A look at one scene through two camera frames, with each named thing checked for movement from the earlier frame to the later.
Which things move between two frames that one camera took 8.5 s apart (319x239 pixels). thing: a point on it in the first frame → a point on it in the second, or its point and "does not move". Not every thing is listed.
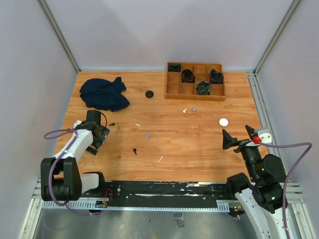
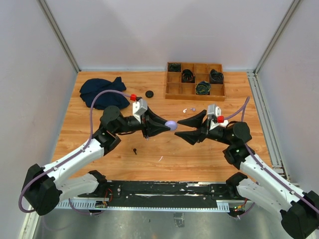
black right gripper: (229, 141) → (195, 121)
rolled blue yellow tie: (203, 87) does not move
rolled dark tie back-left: (174, 67) does not move
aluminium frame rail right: (295, 191) does not move
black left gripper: (104, 132) → (152, 129)
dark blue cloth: (99, 93) does not move
